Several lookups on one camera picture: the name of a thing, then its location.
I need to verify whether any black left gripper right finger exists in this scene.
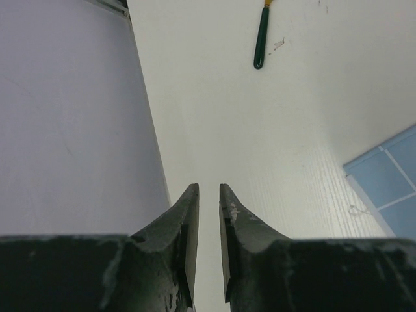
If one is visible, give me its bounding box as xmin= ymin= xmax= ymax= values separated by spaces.
xmin=220 ymin=184 xmax=415 ymax=311

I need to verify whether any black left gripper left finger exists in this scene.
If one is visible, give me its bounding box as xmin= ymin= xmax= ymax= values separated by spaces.
xmin=1 ymin=184 xmax=199 ymax=311

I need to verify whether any blue checked cloth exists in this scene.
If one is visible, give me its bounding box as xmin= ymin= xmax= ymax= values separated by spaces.
xmin=343 ymin=125 xmax=415 ymax=240

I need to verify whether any orange knife green handle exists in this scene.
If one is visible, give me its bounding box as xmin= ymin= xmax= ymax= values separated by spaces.
xmin=253 ymin=0 xmax=273 ymax=70

